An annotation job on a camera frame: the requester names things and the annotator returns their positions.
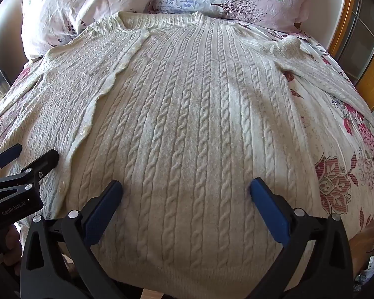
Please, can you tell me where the cream cable-knit cardigan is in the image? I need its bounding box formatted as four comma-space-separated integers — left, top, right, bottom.
0, 10, 374, 293

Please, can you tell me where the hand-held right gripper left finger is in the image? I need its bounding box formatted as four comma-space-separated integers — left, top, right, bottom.
19, 180, 128, 299

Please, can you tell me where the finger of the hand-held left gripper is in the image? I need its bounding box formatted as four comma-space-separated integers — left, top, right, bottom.
0, 143, 23, 175
20, 149, 60, 179

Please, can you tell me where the wooden glass-paned door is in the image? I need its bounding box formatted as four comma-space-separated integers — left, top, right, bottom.
328, 0, 374, 113

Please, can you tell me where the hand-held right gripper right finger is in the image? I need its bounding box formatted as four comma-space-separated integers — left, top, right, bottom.
249, 177, 355, 299

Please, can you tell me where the red floral bed sheet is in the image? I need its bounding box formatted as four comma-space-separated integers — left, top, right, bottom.
0, 22, 374, 246

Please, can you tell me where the pink floral pillow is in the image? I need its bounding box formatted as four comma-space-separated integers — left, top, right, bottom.
21, 0, 157, 63

